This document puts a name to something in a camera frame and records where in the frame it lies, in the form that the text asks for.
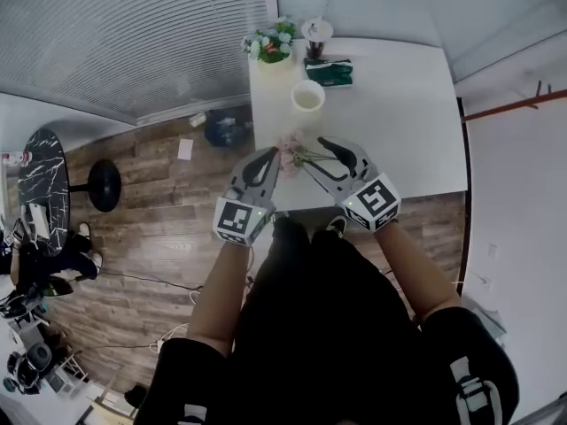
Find black round appliance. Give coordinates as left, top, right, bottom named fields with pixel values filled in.
left=8, top=342, right=50, bottom=391

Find black floor cable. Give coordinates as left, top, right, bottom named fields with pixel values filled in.
left=99, top=270, right=205, bottom=291

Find plastic cup with dark drink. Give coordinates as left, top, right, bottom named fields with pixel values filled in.
left=300, top=15, right=334, bottom=60

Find white plant pot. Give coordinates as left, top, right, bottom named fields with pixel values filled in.
left=290, top=79, right=327, bottom=114

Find person's right forearm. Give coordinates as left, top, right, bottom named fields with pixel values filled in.
left=374, top=223, right=464, bottom=327

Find white box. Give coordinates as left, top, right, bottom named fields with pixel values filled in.
left=20, top=204, right=50, bottom=241

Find white table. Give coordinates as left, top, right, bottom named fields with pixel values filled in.
left=247, top=37, right=470, bottom=214

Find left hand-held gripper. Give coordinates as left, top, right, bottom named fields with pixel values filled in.
left=213, top=147, right=283, bottom=247

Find person's left forearm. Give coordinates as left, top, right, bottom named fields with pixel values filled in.
left=185, top=239, right=249, bottom=356

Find grey window blinds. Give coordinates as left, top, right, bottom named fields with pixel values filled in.
left=0, top=0, right=272, bottom=126

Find black round table base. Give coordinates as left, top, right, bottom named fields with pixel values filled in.
left=68, top=158, right=122, bottom=214

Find white power strip cable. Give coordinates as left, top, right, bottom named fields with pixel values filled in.
left=148, top=323, right=191, bottom=353

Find person's black clothing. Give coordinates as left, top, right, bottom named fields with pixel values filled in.
left=145, top=217, right=519, bottom=425

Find pink flowers bouquet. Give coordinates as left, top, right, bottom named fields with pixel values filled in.
left=275, top=130, right=342, bottom=181

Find black marble round table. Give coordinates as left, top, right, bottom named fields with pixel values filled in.
left=17, top=127, right=71, bottom=259

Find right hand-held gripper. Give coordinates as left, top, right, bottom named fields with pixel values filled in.
left=302, top=135, right=402, bottom=233

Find dark trash bin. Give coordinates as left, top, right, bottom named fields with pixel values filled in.
left=203, top=108, right=253, bottom=149

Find green tissue pack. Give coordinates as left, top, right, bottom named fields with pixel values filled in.
left=303, top=58, right=354, bottom=90

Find potted flowers in cream pot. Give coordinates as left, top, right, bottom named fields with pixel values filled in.
left=241, top=15, right=298, bottom=73

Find red-brown coat rack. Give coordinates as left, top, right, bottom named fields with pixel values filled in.
left=460, top=80, right=567, bottom=124

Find person's right shoe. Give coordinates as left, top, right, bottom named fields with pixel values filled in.
left=326, top=215, right=348, bottom=241

